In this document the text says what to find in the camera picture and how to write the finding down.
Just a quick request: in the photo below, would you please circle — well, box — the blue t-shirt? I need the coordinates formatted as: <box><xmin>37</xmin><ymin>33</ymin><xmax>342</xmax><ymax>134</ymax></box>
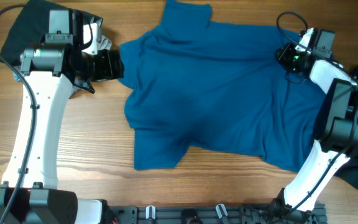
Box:
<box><xmin>120</xmin><ymin>1</ymin><xmax>325</xmax><ymax>172</ymax></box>

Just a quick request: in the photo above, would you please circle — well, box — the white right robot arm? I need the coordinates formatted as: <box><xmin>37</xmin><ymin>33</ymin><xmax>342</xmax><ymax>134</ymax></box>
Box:
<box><xmin>264</xmin><ymin>44</ymin><xmax>358</xmax><ymax>223</ymax></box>

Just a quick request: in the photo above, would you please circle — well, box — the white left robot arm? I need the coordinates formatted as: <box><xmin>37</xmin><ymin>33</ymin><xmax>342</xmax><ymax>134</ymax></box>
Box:
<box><xmin>0</xmin><ymin>43</ymin><xmax>123</xmax><ymax>223</ymax></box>

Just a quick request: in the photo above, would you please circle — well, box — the grey folded garment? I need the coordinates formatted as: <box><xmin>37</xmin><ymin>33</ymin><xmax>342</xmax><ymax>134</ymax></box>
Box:
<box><xmin>70</xmin><ymin>17</ymin><xmax>113</xmax><ymax>99</ymax></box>

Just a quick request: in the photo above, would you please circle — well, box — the black folded garment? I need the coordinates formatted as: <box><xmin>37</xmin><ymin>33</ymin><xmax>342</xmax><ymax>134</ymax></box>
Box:
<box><xmin>0</xmin><ymin>1</ymin><xmax>82</xmax><ymax>73</ymax></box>

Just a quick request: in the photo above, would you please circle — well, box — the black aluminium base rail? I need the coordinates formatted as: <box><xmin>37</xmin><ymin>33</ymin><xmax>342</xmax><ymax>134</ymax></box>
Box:
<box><xmin>104</xmin><ymin>203</ymin><xmax>329</xmax><ymax>224</ymax></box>

